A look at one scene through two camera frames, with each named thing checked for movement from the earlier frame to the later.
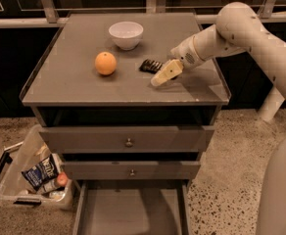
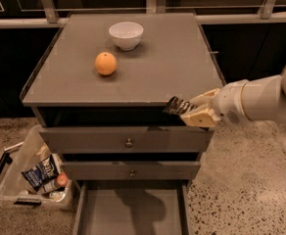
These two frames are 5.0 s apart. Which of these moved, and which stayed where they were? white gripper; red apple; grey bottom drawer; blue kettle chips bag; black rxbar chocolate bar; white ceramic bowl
Moved: black rxbar chocolate bar; white gripper
Stayed: grey bottom drawer; white ceramic bowl; red apple; blue kettle chips bag
